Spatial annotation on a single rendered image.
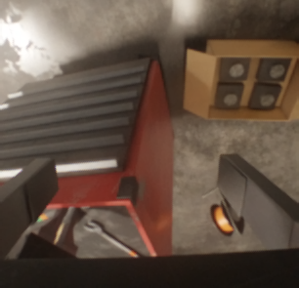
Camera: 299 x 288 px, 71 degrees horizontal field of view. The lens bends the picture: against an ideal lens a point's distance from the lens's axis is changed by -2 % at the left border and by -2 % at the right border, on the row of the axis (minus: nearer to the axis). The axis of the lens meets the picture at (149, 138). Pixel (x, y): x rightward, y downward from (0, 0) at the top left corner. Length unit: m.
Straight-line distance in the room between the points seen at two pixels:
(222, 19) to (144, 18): 0.38
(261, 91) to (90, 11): 0.93
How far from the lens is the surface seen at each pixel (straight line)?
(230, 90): 1.16
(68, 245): 0.51
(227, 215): 1.80
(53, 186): 0.17
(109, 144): 0.52
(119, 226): 0.58
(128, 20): 1.21
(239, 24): 1.24
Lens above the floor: 1.17
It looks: 50 degrees down
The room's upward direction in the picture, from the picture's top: 172 degrees counter-clockwise
